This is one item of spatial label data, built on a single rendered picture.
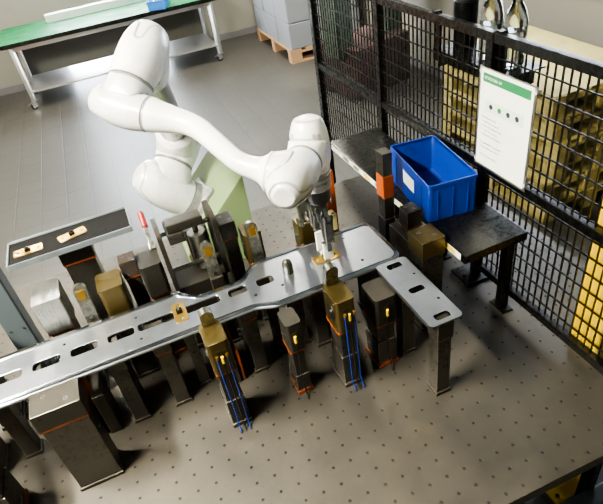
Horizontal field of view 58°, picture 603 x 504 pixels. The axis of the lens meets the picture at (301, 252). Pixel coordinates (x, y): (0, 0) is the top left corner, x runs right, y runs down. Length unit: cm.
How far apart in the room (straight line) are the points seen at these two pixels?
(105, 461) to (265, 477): 43
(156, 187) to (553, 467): 157
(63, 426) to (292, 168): 85
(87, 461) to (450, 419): 99
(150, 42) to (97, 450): 112
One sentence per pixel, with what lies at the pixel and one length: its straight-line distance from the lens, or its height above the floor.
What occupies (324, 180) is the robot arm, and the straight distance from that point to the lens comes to 147.
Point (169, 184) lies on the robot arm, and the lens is 214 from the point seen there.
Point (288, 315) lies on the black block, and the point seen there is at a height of 99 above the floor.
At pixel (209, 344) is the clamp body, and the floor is 105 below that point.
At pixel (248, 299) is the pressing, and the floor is 100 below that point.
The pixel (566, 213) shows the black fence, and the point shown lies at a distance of 159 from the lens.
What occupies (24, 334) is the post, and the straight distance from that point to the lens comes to 197.
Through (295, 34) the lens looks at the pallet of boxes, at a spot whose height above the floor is 31.
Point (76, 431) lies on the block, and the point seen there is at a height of 93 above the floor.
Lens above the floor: 203
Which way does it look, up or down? 37 degrees down
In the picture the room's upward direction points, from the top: 10 degrees counter-clockwise
